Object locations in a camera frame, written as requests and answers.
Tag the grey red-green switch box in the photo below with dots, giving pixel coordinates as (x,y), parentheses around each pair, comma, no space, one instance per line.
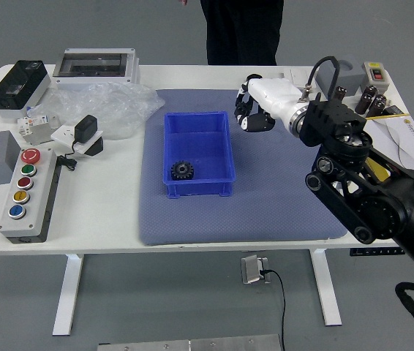
(377,75)

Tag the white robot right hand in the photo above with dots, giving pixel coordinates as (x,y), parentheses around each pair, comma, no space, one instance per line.
(276,95)

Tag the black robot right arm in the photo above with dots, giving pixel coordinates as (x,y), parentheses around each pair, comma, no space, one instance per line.
(375,215)

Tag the clear plastic bag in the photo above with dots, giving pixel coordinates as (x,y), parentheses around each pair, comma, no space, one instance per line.
(119,106)

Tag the white wall switch plate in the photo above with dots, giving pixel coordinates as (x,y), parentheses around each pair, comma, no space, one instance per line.
(298,74)

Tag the white table leg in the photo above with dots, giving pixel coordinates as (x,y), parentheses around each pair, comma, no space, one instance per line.
(326,289)
(68,292)

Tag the small black flat component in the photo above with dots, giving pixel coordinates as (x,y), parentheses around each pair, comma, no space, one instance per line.
(393,111)

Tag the white circuit breaker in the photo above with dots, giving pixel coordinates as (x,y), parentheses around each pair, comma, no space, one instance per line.
(35,124)

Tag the white socket plate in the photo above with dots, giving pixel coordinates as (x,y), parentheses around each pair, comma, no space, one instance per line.
(60,134)

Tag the black table control panel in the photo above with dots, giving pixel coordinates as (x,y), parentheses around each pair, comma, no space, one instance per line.
(371,252)

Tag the grey metal plate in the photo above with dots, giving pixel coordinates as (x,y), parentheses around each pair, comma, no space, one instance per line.
(192,344)

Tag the big black gear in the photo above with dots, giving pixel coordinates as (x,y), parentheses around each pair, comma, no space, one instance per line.
(182,170)

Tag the blue plastic box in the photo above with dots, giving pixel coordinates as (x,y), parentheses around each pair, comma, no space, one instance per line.
(198,146)

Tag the silver floor socket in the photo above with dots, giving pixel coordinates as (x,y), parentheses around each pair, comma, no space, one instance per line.
(252,270)

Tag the grey windowed distribution box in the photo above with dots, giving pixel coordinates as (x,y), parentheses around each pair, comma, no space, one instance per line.
(93,67)

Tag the black-lidded enclosure box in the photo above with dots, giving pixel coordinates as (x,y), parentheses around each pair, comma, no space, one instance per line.
(17,86)

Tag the blue-grey padded mat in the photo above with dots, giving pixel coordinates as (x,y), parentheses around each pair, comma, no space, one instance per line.
(251,212)

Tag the person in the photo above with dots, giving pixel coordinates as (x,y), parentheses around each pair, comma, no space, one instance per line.
(243,29)

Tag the grey block with round hole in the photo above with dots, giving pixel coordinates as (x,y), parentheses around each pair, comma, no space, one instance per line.
(351,78)

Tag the black power adapter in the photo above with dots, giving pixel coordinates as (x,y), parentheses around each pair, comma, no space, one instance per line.
(85,128)

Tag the yellow cardboard box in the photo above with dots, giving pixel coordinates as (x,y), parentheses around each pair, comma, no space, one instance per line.
(404,135)

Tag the grey push-button control box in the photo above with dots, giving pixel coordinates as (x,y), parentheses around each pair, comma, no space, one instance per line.
(28,197)

